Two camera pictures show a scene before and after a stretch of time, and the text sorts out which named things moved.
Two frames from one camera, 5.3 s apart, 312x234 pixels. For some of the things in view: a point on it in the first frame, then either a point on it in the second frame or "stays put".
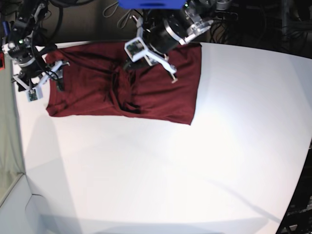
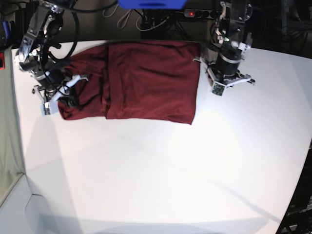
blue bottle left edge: [6, 27] stays put
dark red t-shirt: [98, 80] stays put
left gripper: [29, 75] to [51, 92]
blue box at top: [152, 4] stays put
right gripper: [160, 31] to [225, 69]
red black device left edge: [2, 61] stays put
